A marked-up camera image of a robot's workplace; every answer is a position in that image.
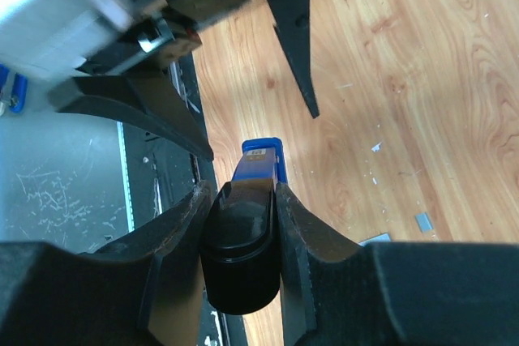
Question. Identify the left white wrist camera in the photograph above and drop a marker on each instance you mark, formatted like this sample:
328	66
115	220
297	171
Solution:
48	39

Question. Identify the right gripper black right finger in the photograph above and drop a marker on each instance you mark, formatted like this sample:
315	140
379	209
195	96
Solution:
337	292

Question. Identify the white staple strip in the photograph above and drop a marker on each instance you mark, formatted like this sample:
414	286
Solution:
384	237

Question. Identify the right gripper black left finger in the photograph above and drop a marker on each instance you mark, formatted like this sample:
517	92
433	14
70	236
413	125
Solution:
144	288

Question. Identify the grey staple piece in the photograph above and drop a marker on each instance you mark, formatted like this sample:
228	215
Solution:
424	222

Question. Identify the blue black stapler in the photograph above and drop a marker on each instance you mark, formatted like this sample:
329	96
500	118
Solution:
239	248

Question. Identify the white slotted cable duct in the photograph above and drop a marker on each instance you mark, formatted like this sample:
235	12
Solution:
125	178

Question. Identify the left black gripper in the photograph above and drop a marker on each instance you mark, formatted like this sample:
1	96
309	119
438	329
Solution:
162	32

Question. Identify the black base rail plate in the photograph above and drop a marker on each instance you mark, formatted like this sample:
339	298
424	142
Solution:
158	173

